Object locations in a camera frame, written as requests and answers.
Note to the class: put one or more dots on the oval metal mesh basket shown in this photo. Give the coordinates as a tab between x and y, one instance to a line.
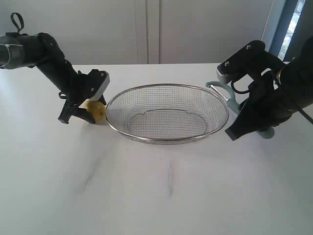
167	114

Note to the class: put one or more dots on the yellow lemon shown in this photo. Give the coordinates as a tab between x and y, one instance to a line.
97	110

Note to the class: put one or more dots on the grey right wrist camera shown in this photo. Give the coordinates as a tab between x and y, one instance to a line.
224	77

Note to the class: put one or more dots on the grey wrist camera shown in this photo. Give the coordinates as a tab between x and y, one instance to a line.
105	80
224	77

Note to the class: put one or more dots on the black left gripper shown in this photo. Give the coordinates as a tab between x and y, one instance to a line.
82	87

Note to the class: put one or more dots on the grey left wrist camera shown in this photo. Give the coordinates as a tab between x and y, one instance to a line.
105	80

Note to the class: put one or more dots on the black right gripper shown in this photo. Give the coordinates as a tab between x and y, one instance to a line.
265	106

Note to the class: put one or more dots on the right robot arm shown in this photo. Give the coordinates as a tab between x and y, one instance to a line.
296	80

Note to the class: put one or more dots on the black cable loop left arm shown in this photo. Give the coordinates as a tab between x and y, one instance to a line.
17	20

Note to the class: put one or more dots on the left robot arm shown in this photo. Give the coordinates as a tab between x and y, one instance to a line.
42	51

